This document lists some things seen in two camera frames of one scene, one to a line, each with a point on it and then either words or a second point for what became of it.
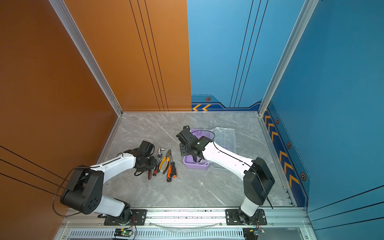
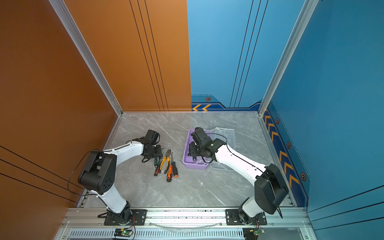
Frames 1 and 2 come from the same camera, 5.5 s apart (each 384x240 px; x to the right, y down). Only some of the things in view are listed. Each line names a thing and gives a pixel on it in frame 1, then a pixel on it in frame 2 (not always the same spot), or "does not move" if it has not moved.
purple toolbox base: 188,161 does not move
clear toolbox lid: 226,138 does not move
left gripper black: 153,162 → 159,154
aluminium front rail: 93,219 does not move
